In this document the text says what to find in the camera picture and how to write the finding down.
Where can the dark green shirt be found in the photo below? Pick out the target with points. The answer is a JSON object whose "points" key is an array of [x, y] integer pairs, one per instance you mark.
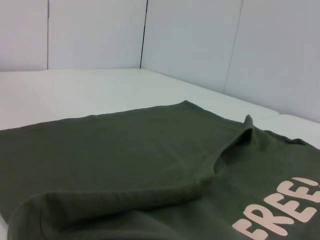
{"points": [[125, 162]]}

